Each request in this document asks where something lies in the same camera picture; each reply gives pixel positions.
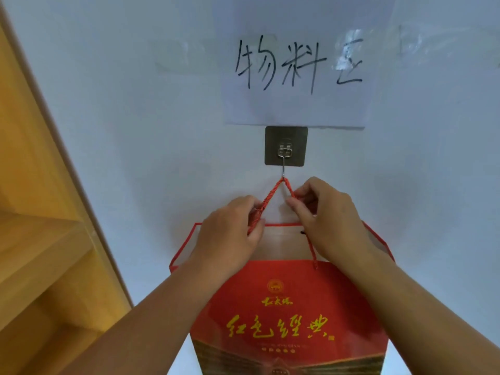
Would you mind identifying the person's left hand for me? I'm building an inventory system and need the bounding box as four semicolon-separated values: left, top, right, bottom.
191;196;266;288

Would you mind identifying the person's right hand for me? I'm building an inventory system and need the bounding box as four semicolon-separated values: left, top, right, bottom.
286;177;378;267

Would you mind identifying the red paper gift bag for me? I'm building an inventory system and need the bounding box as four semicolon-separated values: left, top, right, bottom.
169;177;395;375

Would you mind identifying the person's right forearm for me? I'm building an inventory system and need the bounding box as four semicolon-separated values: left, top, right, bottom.
345;246;500;375

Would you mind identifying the person's left forearm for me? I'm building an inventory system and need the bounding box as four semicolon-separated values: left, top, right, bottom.
59;258;232;375

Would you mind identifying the white handwritten paper sign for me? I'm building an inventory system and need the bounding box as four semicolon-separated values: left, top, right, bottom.
212;0;396;129

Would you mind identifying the clear tape strip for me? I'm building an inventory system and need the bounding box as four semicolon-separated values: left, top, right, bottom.
335;29;365;71

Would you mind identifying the wooden shelf unit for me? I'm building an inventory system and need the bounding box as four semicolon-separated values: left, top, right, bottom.
0;4;134;375

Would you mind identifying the adhesive metal wall hook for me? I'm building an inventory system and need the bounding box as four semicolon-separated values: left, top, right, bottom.
264;126;309;180

